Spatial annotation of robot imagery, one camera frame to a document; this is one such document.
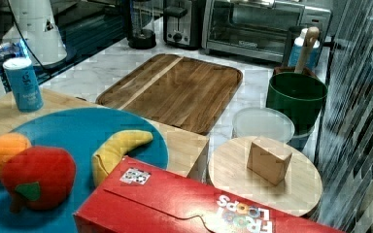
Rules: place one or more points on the wooden spoon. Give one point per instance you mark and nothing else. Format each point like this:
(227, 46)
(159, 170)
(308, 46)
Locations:
(306, 48)

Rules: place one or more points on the red Froot Loops box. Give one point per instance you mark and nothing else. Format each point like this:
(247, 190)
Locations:
(140, 198)

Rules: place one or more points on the blue round plate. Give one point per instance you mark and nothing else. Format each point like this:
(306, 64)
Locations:
(80, 132)

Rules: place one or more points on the black two-slot toaster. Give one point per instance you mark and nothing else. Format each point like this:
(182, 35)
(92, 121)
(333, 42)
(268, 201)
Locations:
(183, 21)

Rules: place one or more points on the blue white-capped bottle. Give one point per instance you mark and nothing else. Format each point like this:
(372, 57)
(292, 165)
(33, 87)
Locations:
(296, 48)

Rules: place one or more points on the orange plush orange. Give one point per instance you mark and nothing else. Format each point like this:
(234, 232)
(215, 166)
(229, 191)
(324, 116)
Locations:
(10, 145)

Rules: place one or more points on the silver toaster oven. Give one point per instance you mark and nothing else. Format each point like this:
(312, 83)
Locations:
(259, 28)

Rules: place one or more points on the blue salt shaker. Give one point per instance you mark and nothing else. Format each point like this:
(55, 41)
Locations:
(23, 82)

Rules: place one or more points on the green mug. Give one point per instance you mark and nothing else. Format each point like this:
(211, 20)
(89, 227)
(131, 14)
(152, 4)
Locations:
(299, 97)

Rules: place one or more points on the black coffee grinder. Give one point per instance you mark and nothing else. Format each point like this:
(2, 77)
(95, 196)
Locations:
(140, 24)

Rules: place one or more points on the wooden cutting board tray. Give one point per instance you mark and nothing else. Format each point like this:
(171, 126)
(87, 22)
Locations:
(180, 91)

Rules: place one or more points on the jar with wooden lid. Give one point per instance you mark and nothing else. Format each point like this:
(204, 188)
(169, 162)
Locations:
(268, 172)

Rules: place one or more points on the dark wooden utensil box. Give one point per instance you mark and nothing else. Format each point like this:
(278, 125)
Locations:
(306, 71)

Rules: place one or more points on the yellow plush banana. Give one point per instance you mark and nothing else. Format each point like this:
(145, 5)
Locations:
(111, 152)

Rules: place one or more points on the wooden drawer box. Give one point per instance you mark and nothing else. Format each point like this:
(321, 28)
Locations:
(187, 151)

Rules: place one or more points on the jar with clear lid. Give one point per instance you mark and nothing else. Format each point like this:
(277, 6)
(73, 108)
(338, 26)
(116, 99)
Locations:
(262, 122)

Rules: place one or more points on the white paper towel roll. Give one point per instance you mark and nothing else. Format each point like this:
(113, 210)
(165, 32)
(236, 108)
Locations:
(35, 26)

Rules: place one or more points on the red plush apple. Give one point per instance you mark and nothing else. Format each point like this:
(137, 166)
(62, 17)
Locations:
(39, 178)

